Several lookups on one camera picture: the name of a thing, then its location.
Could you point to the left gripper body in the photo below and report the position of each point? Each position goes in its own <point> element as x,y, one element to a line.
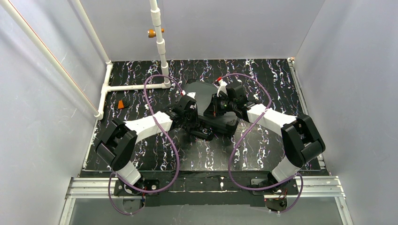
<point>199,130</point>

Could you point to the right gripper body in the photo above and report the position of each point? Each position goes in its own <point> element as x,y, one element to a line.
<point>214,107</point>

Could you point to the black poker set case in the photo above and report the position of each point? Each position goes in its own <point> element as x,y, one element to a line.
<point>208,125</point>

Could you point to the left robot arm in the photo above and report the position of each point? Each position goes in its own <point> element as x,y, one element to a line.
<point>116,145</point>

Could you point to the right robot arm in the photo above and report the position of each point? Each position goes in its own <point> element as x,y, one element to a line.
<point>302,141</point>

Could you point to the orange black small clip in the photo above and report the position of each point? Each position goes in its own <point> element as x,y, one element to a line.
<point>122,104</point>

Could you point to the orange knob on pipe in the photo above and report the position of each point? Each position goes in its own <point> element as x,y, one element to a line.
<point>151,33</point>

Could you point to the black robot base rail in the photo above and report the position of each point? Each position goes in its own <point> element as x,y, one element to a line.
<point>211,189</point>

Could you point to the white pvc pipe frame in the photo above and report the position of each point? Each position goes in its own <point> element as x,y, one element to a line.
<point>63,35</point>

